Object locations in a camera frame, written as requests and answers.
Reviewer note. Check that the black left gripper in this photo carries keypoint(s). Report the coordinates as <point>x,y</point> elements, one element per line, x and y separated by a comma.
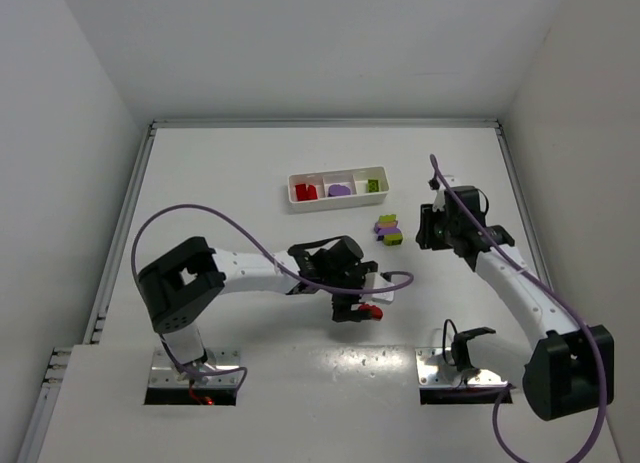
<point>345,309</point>

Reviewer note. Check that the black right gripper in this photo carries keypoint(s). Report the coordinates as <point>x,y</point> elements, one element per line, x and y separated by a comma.
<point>426,226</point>

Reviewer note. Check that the red rounded lego brick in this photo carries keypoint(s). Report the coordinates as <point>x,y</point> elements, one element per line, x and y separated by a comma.
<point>370,312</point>

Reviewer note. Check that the green rounded lego brick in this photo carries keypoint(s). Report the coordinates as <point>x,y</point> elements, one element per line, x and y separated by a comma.
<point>391,239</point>

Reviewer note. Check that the purple butterfly lego brick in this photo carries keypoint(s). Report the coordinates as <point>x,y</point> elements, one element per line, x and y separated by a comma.
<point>384,228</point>

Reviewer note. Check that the purple flower lego brick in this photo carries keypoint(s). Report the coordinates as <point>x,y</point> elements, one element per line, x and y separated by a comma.
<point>338,190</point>

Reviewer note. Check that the red rectangular lego brick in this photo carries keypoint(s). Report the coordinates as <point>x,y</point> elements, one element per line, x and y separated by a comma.
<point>312,193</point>

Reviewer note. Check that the green studded lego brick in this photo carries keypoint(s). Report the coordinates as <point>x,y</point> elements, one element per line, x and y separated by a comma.
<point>387,219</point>

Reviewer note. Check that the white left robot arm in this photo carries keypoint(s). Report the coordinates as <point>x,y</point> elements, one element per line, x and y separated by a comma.
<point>177,287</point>

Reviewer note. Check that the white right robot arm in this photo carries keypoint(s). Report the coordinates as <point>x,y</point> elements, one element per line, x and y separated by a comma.
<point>570,367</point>

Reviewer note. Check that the white three-compartment tray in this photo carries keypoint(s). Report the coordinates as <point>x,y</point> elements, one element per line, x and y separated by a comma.
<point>356,179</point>

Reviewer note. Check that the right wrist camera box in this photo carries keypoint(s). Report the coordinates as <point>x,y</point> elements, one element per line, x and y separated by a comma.
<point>439,188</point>

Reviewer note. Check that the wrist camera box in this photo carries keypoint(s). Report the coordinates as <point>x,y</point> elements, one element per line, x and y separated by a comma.
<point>375,281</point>
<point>439,188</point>

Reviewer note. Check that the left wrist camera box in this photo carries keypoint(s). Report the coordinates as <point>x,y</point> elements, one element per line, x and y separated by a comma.
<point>375,281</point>

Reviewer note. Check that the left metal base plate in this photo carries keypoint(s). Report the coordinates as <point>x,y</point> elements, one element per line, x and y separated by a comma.
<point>221,371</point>

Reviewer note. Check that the aluminium table edge rail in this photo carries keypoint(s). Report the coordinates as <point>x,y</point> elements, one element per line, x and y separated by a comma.
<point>64,188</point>

